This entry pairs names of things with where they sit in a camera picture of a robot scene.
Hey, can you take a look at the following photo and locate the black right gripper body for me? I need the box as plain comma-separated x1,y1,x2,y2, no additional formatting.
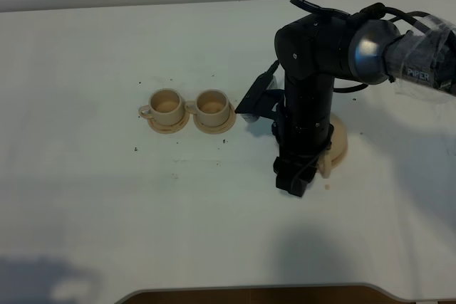
273,120,334,197

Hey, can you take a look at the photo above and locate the beige ceramic teapot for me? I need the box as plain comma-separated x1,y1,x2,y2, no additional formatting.
317,149,332,179

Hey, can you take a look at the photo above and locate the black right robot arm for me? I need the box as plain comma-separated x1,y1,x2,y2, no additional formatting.
274,0,455,196

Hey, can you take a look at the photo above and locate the beige teapot saucer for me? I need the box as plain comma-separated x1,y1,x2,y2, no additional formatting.
329,113,348,169

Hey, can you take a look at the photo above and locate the right cup saucer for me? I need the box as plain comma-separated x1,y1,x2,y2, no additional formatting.
193,104,237,135

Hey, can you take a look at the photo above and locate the cup saucer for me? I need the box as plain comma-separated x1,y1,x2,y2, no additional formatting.
193,104,237,135
146,112,190,135

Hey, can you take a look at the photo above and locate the right beige teacup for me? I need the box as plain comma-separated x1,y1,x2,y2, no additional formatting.
185,90,230,128

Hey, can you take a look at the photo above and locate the beige teacup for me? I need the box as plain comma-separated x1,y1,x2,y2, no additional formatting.
185,90,230,128
138,88,185,126

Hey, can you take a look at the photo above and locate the left beige teacup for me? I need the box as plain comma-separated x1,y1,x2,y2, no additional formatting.
138,88,185,126

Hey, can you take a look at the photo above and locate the left cup saucer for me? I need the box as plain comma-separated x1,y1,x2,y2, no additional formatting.
146,112,190,135

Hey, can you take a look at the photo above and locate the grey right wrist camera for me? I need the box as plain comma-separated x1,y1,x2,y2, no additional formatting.
235,61,284,123

